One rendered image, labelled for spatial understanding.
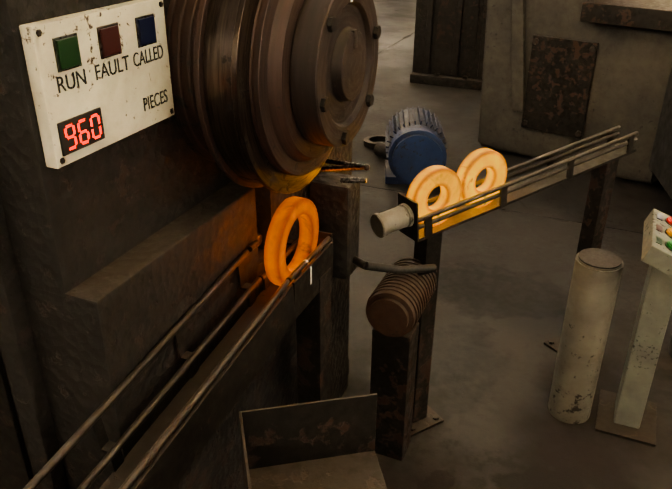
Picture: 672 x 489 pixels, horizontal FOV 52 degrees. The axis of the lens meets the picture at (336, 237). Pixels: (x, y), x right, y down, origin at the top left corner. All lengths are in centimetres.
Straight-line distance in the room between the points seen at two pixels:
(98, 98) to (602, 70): 310
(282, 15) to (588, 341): 128
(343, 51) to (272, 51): 14
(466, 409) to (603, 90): 215
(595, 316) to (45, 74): 149
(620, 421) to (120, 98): 167
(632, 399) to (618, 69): 204
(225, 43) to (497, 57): 304
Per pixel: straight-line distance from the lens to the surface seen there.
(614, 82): 381
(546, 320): 261
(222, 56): 106
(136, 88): 107
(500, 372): 232
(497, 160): 181
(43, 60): 94
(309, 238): 144
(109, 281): 107
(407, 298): 165
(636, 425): 222
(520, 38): 391
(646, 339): 205
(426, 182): 167
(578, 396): 212
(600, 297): 194
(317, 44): 109
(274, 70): 108
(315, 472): 109
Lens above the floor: 139
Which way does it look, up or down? 27 degrees down
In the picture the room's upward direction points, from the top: straight up
